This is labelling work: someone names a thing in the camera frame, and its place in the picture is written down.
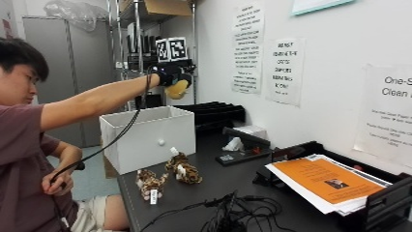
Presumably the yellow plush toy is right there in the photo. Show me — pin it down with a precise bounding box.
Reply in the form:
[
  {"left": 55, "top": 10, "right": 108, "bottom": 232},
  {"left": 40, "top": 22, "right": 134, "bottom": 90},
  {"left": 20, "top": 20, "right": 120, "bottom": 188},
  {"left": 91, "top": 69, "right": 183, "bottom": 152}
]
[{"left": 166, "top": 79, "right": 194, "bottom": 101}]

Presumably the black glove cable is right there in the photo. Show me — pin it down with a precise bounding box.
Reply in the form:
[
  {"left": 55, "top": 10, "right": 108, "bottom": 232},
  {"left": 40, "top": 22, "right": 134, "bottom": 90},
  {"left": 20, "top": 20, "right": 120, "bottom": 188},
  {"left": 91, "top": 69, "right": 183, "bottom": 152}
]
[{"left": 50, "top": 66, "right": 155, "bottom": 232}]

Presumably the white marker cube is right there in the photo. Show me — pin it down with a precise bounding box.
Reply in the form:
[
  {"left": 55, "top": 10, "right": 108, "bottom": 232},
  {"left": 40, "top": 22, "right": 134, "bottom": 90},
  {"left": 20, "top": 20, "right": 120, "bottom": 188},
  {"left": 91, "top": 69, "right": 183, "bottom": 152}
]
[{"left": 155, "top": 36, "right": 190, "bottom": 63}]

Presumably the stack of black trays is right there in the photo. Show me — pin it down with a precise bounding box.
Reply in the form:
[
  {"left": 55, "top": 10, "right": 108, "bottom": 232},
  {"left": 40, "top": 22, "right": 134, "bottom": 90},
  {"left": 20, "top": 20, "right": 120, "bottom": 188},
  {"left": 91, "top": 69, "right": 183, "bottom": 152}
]
[{"left": 172, "top": 101, "right": 247, "bottom": 133}]

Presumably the the person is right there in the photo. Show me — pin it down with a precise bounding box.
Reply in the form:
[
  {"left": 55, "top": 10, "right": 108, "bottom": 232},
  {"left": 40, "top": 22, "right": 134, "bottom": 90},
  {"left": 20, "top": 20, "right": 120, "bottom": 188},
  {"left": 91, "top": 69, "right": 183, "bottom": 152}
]
[{"left": 0, "top": 37, "right": 195, "bottom": 232}]

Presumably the cardboard box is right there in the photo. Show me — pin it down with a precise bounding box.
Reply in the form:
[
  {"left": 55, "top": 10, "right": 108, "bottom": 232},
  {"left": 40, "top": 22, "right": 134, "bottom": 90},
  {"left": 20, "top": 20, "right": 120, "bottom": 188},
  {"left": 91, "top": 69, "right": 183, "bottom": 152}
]
[{"left": 119, "top": 0, "right": 194, "bottom": 21}]

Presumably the white storage box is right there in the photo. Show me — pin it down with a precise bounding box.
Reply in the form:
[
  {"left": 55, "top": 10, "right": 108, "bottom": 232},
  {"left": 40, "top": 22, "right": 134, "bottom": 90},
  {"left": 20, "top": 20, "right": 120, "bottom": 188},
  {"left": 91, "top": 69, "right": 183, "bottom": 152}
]
[{"left": 98, "top": 105, "right": 198, "bottom": 176}]

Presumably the small white box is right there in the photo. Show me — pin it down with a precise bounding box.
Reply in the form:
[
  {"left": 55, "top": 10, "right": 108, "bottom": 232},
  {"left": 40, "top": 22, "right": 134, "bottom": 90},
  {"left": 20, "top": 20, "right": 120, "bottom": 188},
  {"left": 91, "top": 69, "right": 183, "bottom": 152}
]
[{"left": 234, "top": 125, "right": 271, "bottom": 141}]

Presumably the spotted leopard plush toy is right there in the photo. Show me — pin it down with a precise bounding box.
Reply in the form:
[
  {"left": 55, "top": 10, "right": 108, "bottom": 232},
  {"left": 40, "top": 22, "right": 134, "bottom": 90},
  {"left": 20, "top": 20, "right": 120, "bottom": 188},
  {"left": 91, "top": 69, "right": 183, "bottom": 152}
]
[
  {"left": 166, "top": 147, "right": 206, "bottom": 186},
  {"left": 135, "top": 168, "right": 170, "bottom": 206}
]

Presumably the grey metal cabinet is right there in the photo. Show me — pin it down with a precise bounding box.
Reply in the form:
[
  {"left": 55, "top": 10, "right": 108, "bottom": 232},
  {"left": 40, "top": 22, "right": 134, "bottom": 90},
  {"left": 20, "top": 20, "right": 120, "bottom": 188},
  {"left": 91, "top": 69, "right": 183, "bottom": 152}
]
[{"left": 22, "top": 15, "right": 120, "bottom": 149}]

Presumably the clear plastic bag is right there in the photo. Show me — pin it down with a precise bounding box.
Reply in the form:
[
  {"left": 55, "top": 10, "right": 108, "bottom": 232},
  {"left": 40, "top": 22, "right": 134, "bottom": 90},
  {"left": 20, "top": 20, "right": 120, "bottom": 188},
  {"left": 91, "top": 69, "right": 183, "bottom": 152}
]
[{"left": 43, "top": 0, "right": 111, "bottom": 32}]

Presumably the teal-edged white board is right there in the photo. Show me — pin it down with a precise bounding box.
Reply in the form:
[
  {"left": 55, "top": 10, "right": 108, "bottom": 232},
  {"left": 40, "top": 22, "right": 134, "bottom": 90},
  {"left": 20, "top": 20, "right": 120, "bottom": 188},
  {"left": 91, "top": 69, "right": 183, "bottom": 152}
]
[{"left": 291, "top": 0, "right": 356, "bottom": 16}]

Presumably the orange paper sheet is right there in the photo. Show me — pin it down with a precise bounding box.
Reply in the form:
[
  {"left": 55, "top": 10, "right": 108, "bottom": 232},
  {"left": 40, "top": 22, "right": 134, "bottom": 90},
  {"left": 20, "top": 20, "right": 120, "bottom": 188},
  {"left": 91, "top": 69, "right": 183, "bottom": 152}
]
[{"left": 272, "top": 157, "right": 387, "bottom": 205}]

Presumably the white paper stack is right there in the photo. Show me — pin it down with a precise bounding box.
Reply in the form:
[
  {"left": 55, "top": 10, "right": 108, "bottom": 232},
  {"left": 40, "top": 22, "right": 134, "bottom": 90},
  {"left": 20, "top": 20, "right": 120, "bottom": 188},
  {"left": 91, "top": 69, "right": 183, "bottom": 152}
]
[{"left": 264, "top": 153, "right": 394, "bottom": 217}]

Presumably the black paper tray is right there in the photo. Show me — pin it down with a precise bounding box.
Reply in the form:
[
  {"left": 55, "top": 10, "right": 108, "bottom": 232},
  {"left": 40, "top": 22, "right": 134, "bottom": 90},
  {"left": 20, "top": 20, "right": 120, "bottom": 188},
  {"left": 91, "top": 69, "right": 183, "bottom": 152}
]
[{"left": 251, "top": 140, "right": 412, "bottom": 232}]

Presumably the metal wire shelf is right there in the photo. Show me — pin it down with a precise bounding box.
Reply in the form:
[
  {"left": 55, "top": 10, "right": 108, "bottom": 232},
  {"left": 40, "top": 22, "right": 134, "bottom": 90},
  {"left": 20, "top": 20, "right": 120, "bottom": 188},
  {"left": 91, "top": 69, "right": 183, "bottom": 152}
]
[{"left": 107, "top": 0, "right": 200, "bottom": 109}]

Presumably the tall printed wall notice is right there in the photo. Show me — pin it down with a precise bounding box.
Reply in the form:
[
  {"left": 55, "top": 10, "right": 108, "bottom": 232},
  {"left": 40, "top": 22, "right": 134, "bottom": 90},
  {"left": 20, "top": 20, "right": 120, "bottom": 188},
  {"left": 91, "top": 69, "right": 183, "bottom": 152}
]
[{"left": 231, "top": 3, "right": 267, "bottom": 96}]

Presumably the short printed wall notice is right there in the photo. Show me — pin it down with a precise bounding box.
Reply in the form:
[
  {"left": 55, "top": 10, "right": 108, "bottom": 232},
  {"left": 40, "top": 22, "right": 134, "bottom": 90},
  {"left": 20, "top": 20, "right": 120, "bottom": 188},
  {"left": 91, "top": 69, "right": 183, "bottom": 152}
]
[{"left": 266, "top": 38, "right": 307, "bottom": 107}]

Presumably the black cable bundle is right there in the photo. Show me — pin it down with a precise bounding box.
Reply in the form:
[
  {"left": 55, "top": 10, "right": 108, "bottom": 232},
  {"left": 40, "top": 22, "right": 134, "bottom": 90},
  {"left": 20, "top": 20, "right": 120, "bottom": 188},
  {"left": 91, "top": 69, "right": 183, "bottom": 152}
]
[{"left": 139, "top": 189, "right": 299, "bottom": 232}]

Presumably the large-print wall notice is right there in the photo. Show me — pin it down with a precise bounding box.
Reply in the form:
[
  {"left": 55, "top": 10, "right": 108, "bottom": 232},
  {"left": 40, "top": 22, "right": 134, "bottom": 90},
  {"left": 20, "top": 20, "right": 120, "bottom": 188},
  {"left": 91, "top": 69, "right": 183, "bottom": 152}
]
[{"left": 354, "top": 63, "right": 412, "bottom": 168}]

